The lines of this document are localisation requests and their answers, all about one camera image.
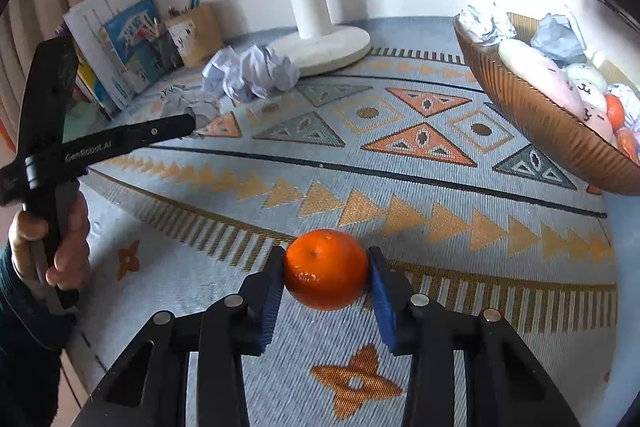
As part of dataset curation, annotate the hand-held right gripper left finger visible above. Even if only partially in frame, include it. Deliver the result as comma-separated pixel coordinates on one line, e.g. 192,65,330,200
75,246,286,427

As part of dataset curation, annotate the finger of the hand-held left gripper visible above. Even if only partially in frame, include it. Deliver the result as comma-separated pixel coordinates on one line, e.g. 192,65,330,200
125,113,197,154

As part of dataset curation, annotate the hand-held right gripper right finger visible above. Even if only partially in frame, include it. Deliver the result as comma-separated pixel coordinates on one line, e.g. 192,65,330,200
367,246,583,427

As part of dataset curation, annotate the white grey paper ball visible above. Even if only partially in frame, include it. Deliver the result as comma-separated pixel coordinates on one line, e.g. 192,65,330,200
160,84,221,138

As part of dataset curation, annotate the orange mandarin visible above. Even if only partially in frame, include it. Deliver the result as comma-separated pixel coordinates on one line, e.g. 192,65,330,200
605,94,627,130
283,229,371,312

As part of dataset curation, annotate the gold ribbed bowl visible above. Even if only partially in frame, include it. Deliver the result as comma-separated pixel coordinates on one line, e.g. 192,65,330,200
452,12,640,196

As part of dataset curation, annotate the green plush bun toy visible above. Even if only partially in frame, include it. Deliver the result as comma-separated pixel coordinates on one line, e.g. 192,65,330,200
497,38,581,118

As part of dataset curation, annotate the pink plush bun toy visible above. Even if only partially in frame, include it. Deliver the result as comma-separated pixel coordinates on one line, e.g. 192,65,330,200
575,99,617,142

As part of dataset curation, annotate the white plush bun toy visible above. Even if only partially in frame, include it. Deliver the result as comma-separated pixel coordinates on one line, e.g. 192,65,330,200
565,63,608,108

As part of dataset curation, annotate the blue lined paper ball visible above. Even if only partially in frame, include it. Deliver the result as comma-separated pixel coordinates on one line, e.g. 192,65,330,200
530,9,587,68

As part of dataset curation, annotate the person's left forearm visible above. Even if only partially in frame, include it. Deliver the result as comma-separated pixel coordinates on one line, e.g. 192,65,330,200
0,247,76,427

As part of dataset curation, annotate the person's left hand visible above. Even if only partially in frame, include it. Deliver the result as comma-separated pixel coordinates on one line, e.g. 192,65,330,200
9,192,92,290

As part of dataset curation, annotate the black mesh pen holder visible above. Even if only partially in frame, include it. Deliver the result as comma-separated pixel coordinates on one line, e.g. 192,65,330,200
150,29,185,70

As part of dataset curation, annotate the row of upright books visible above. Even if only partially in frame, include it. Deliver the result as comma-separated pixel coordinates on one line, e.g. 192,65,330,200
62,0,163,118

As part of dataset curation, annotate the beige curtain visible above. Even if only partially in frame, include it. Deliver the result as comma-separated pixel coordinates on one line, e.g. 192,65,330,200
0,0,76,158

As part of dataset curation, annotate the brown paper pen holder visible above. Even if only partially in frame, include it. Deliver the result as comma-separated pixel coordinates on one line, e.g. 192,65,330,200
165,3,224,68

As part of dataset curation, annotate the patterned woven table mat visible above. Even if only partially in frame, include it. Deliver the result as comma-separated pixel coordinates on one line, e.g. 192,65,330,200
75,17,618,427

